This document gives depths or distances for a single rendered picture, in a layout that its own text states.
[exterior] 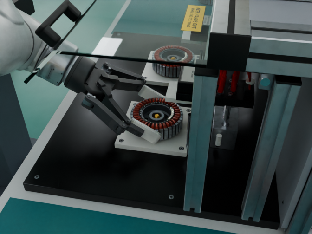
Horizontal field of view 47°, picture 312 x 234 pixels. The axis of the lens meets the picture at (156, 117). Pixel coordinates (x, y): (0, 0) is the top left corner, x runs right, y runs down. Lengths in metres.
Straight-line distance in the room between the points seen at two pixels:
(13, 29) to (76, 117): 0.33
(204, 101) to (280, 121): 0.10
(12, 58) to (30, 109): 1.65
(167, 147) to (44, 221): 0.27
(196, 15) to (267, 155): 0.24
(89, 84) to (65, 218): 0.26
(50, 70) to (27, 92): 1.65
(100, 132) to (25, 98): 1.55
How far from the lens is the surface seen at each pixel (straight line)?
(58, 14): 0.61
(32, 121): 2.12
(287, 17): 0.47
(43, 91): 2.35
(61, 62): 0.72
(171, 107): 0.78
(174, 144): 0.74
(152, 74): 0.95
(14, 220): 0.71
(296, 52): 0.43
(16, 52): 0.59
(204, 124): 0.50
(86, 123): 0.83
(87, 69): 0.73
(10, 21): 0.59
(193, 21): 0.56
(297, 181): 0.58
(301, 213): 0.62
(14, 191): 0.75
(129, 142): 0.75
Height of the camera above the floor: 1.30
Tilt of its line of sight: 39 degrees down
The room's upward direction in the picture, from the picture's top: straight up
